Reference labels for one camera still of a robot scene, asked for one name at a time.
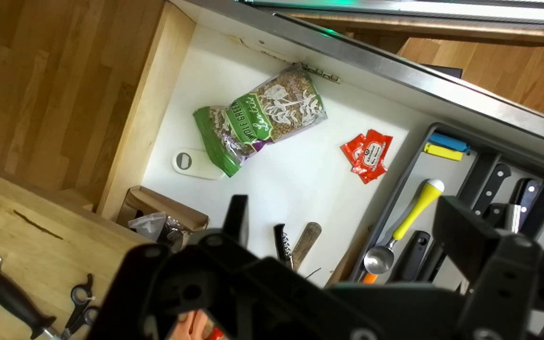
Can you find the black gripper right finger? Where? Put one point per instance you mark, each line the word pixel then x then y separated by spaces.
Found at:
pixel 466 238

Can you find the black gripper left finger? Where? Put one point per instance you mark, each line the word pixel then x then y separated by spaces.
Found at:
pixel 236 219

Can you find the black handled sharpening steel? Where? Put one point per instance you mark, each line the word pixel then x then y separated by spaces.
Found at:
pixel 18 304

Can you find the grey cutlery tray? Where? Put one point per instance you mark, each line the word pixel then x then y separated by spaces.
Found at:
pixel 460 179

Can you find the wooden drawer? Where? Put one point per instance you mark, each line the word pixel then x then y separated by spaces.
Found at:
pixel 209 51

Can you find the black riveted knife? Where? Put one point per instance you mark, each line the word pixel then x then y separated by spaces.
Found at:
pixel 491 187

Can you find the white plastic tag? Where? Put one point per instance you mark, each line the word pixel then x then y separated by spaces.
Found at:
pixel 194 162

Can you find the blue and yellow clips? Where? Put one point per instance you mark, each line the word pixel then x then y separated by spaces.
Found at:
pixel 445 145

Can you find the small cardboard box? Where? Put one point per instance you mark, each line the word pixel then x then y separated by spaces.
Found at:
pixel 158 217

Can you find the red sauce packets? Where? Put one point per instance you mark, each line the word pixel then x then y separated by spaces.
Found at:
pixel 364 153

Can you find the green bag of grains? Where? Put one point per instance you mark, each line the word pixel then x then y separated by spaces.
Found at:
pixel 273 109

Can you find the black scissors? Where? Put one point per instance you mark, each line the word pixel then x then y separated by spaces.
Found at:
pixel 83 312

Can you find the black green handled tool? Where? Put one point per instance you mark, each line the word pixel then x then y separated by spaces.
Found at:
pixel 409 259

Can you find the wooden handled tool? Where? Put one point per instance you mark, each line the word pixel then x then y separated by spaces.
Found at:
pixel 304 244

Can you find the black handled knife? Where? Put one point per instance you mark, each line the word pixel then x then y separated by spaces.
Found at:
pixel 523 196

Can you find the yellow handled ice cream scoop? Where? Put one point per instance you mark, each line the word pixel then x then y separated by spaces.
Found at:
pixel 377 259

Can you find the orange handled tool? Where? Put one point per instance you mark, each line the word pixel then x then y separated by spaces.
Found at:
pixel 368 278

